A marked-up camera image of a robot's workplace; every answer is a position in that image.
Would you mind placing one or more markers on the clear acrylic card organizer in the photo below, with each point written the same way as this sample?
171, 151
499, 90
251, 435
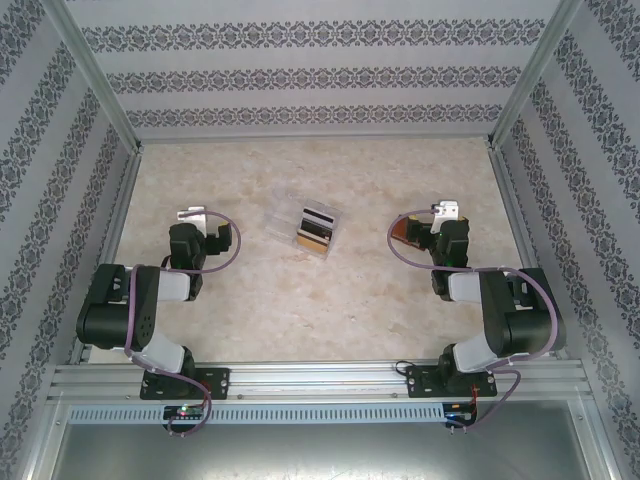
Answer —
285, 215

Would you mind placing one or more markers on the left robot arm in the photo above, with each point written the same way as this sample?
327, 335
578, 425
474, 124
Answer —
145, 320

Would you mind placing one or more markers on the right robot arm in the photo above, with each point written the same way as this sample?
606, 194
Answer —
520, 320

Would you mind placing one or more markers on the gold card black stripe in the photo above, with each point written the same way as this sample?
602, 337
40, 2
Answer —
312, 242

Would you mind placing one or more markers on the black VIP card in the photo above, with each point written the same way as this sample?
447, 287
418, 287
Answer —
315, 230

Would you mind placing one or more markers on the white card black stripe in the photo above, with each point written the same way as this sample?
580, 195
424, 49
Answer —
320, 216

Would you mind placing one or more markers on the grey sheet metal panel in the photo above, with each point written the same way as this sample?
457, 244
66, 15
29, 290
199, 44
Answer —
320, 455

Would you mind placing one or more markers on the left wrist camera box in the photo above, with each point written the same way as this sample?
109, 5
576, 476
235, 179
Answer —
192, 217

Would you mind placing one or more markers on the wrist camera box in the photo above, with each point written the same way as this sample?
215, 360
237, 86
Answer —
192, 217
446, 209

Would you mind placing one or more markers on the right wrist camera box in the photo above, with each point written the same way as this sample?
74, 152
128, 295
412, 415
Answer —
446, 209

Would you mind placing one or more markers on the aluminium side rail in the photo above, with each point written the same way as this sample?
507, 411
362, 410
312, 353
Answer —
112, 240
520, 240

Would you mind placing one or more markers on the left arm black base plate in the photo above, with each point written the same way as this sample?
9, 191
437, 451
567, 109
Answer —
215, 382

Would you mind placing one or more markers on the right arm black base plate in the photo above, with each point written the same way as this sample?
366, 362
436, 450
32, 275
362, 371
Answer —
422, 382

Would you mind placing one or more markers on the aluminium mounting rail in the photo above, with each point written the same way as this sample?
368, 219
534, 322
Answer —
320, 380

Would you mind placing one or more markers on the aluminium corner post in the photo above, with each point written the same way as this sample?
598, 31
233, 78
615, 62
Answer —
95, 75
530, 75

